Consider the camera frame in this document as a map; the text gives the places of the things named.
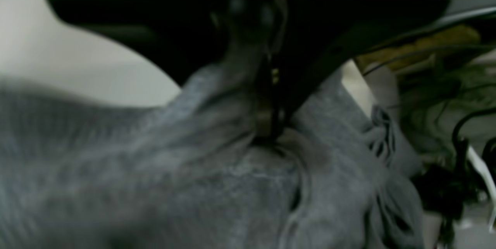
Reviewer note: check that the grey T-shirt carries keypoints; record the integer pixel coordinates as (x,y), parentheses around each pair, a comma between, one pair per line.
(191,176)

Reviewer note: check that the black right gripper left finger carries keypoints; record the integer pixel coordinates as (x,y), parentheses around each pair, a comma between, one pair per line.
(182,36)

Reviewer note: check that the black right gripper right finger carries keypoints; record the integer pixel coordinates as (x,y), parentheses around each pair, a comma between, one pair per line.
(321,35)

